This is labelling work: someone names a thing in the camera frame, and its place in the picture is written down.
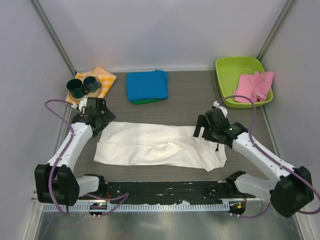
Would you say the white printed t-shirt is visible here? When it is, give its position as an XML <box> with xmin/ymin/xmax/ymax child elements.
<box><xmin>93</xmin><ymin>121</ymin><xmax>227</xmax><ymax>172</ymax></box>

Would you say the green plastic basin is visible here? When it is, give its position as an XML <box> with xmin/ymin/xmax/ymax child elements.
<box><xmin>215</xmin><ymin>56</ymin><xmax>274</xmax><ymax>109</ymax></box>

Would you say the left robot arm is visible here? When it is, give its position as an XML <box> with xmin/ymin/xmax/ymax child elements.
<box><xmin>34</xmin><ymin>97</ymin><xmax>116</xmax><ymax>207</ymax></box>

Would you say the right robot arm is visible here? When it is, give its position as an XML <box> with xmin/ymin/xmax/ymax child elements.
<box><xmin>193</xmin><ymin>106</ymin><xmax>314</xmax><ymax>218</ymax></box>

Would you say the beige ceramic plate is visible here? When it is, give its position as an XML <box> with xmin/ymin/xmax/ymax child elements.
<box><xmin>66</xmin><ymin>76</ymin><xmax>102</xmax><ymax>102</ymax></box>

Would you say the dark blue mug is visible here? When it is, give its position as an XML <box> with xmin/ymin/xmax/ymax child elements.
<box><xmin>83</xmin><ymin>76</ymin><xmax>102</xmax><ymax>93</ymax></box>

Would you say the dark green mug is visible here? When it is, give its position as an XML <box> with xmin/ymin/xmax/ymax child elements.
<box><xmin>66</xmin><ymin>78</ymin><xmax>88</xmax><ymax>99</ymax></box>

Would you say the orange checkered cloth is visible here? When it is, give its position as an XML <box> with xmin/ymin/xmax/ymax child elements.
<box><xmin>66</xmin><ymin>67</ymin><xmax>117</xmax><ymax>104</ymax></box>

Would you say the folded green t-shirt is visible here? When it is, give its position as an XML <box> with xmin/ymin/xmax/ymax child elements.
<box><xmin>131</xmin><ymin>98</ymin><xmax>164</xmax><ymax>105</ymax></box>

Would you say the pink t-shirt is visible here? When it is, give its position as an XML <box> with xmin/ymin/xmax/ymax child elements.
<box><xmin>232</xmin><ymin>71</ymin><xmax>275</xmax><ymax>103</ymax></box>

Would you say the folded blue t-shirt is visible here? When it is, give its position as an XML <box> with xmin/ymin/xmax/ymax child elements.
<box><xmin>125</xmin><ymin>70</ymin><xmax>169</xmax><ymax>102</ymax></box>

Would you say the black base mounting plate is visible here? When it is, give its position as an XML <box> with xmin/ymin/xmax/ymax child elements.
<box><xmin>102</xmin><ymin>181</ymin><xmax>255</xmax><ymax>205</ymax></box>

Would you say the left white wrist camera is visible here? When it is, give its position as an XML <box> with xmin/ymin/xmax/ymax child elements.
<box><xmin>71</xmin><ymin>98</ymin><xmax>88</xmax><ymax>113</ymax></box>

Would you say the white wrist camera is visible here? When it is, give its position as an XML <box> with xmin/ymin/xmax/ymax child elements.
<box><xmin>71</xmin><ymin>98</ymin><xmax>88</xmax><ymax>113</ymax></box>
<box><xmin>212</xmin><ymin>101</ymin><xmax>228</xmax><ymax>117</ymax></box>

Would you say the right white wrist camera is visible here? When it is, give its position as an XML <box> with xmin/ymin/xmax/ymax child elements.
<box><xmin>212</xmin><ymin>101</ymin><xmax>228</xmax><ymax>117</ymax></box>

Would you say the white slotted cable duct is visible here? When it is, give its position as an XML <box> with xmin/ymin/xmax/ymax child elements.
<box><xmin>42</xmin><ymin>201</ymin><xmax>231</xmax><ymax>213</ymax></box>

